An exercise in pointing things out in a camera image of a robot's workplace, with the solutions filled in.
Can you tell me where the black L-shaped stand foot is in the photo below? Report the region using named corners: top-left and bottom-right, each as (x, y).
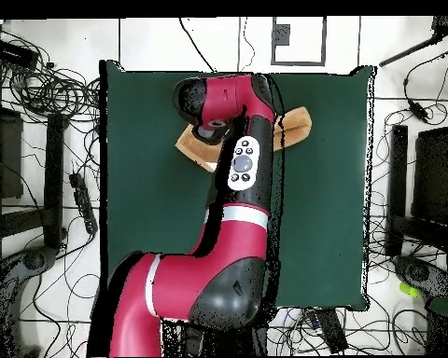
top-left (0, 113), bottom-right (65, 250)
top-left (385, 124), bottom-right (448, 256)

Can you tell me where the dark flat panel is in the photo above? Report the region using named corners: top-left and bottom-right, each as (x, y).
top-left (0, 103), bottom-right (24, 200)
top-left (411, 126), bottom-right (448, 225)

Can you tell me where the grey square floor frame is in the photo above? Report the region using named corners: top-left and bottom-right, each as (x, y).
top-left (271, 16), bottom-right (328, 67)

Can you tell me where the black rod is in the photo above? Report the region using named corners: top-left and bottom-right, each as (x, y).
top-left (378, 16), bottom-right (448, 68)

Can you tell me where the black flat device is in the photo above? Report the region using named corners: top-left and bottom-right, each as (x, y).
top-left (315, 308), bottom-right (349, 354)

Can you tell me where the tangled black cable bundle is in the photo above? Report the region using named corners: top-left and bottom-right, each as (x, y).
top-left (0, 21), bottom-right (101, 124)

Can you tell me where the black electronics box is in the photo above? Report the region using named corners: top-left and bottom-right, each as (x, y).
top-left (0, 37), bottom-right (40, 70)

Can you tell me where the small grey square plate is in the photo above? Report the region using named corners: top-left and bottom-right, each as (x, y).
top-left (271, 23), bottom-right (291, 47)

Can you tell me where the dark green table cloth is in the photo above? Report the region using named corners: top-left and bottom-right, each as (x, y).
top-left (98, 59), bottom-right (376, 312)

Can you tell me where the black power strip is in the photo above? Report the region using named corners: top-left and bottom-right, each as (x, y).
top-left (68, 172), bottom-right (99, 236)

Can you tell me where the yellow-green ball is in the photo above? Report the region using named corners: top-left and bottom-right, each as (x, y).
top-left (399, 282), bottom-right (421, 298)

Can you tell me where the tan terry towel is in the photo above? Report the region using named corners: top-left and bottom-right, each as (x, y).
top-left (175, 106), bottom-right (313, 173)

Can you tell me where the black power adapter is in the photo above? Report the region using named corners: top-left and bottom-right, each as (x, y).
top-left (408, 101), bottom-right (430, 123)

